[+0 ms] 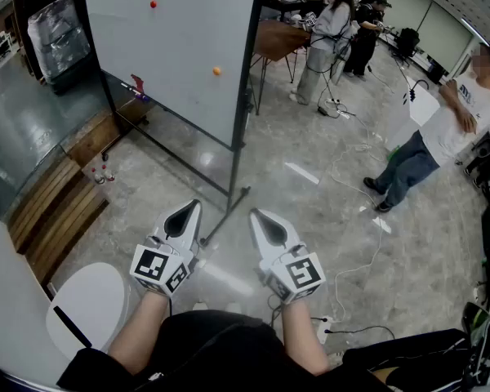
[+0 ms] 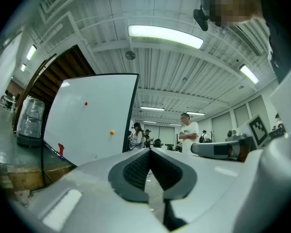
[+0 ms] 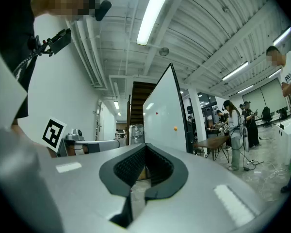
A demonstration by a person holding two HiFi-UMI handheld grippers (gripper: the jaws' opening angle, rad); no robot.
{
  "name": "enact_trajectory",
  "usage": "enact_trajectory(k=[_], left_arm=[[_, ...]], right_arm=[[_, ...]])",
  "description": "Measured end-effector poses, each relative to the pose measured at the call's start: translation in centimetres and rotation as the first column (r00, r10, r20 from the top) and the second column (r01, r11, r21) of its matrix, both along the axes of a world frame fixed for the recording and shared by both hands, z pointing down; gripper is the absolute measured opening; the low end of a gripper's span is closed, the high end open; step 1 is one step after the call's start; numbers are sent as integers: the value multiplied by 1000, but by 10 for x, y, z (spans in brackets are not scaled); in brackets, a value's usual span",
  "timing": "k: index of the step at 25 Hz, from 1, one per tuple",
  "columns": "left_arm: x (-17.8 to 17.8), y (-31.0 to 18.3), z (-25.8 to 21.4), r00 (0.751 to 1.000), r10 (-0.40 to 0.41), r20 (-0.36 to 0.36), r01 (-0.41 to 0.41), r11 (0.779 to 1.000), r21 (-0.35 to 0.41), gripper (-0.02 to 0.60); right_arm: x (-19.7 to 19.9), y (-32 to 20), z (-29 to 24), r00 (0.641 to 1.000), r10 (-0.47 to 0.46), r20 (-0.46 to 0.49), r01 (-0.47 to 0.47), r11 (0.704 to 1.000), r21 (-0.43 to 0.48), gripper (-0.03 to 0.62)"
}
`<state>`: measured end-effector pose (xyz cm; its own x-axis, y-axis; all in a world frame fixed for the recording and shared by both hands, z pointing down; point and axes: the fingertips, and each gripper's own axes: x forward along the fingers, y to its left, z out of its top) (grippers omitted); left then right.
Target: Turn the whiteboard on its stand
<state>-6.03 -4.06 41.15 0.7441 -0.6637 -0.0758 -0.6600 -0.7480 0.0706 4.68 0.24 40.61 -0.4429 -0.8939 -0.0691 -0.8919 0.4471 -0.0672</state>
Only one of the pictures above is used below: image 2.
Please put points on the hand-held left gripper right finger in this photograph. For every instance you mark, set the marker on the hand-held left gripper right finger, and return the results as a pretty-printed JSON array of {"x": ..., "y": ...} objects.
[{"x": 208, "y": 183}]

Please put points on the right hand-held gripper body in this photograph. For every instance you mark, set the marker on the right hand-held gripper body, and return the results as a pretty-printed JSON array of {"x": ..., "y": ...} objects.
[{"x": 258, "y": 130}]

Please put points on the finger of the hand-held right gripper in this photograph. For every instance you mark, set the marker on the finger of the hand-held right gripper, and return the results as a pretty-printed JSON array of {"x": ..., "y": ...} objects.
[{"x": 203, "y": 149}]

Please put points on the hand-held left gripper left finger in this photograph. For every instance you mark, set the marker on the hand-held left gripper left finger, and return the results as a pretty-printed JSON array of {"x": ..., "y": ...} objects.
[{"x": 92, "y": 203}]

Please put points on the white whiteboard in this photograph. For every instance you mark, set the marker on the white whiteboard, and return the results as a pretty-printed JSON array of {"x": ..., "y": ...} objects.
[{"x": 92, "y": 120}]

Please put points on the long ceiling light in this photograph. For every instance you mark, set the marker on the long ceiling light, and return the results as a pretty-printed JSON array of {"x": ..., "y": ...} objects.
[
  {"x": 249, "y": 74},
  {"x": 31, "y": 52},
  {"x": 152, "y": 108},
  {"x": 195, "y": 113},
  {"x": 165, "y": 35},
  {"x": 23, "y": 67}
]

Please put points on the purple marker pen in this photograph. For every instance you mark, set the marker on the purple marker pen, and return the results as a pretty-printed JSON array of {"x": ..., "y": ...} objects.
[{"x": 60, "y": 157}]

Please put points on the red board eraser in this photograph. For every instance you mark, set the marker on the red board eraser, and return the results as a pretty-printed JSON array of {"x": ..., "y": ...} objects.
[{"x": 60, "y": 149}]

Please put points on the red-capped water bottle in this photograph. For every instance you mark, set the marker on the red-capped water bottle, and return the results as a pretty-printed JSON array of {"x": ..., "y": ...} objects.
[
  {"x": 21, "y": 197},
  {"x": 28, "y": 199}
]

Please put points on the wooden plank platform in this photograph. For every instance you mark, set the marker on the wooden plank platform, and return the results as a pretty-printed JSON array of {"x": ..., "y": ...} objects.
[{"x": 21, "y": 176}]

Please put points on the person's black shirt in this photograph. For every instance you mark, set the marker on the person's black shirt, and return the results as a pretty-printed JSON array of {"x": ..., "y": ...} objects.
[{"x": 283, "y": 45}]

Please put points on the ceiling air vent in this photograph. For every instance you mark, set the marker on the ceiling air vent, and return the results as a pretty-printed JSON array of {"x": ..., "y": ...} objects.
[{"x": 247, "y": 39}]

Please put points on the plastic-wrapped dark cabinet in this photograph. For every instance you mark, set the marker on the plastic-wrapped dark cabinet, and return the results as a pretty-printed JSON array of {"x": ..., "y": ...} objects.
[{"x": 30, "y": 122}]

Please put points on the round ceiling fixture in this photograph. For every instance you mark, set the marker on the round ceiling fixture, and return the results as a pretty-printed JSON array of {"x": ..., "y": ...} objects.
[{"x": 130, "y": 55}]

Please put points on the person's head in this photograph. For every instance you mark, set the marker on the person's head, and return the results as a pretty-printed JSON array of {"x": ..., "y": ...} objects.
[{"x": 252, "y": 6}]

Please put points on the brown wooden doorway structure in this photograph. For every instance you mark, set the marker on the brown wooden doorway structure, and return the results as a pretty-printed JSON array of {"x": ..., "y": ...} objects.
[{"x": 60, "y": 67}]

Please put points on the black head-mounted camera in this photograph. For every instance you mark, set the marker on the black head-mounted camera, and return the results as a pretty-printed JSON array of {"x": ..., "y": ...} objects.
[{"x": 200, "y": 18}]

